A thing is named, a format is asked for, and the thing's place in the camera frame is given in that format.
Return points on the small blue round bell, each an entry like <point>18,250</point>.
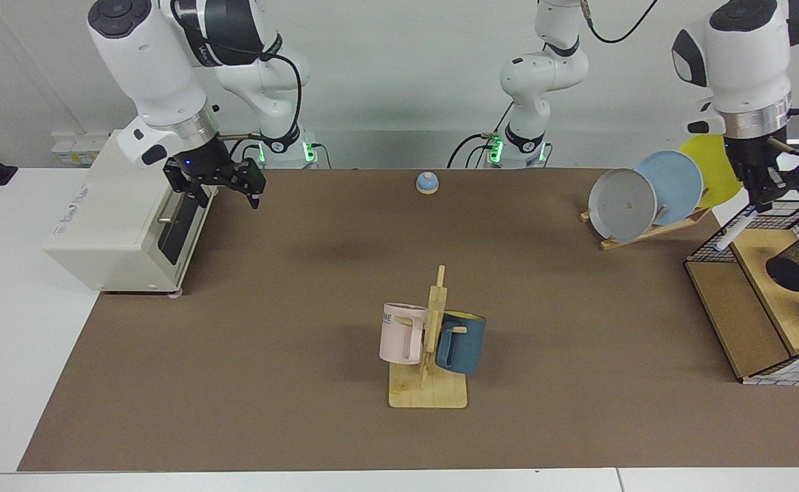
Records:
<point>427,183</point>

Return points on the pale toaster oven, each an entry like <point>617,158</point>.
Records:
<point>112,219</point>

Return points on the brown table cloth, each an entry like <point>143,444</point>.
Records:
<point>235,383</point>

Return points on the grey plate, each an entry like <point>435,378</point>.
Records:
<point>621,205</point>

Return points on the pink cup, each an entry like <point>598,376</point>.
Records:
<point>399,335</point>

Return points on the teal cup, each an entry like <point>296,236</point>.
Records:
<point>464,345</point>

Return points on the light blue plate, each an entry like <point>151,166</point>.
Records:
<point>676,184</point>

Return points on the wooden cup stand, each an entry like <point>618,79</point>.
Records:
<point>426,393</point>

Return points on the yellow plate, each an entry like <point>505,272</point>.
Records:
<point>713,171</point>

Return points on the wooden plate rack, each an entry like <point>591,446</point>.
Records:
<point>645,234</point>

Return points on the blue and white marker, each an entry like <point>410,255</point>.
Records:
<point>730,234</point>

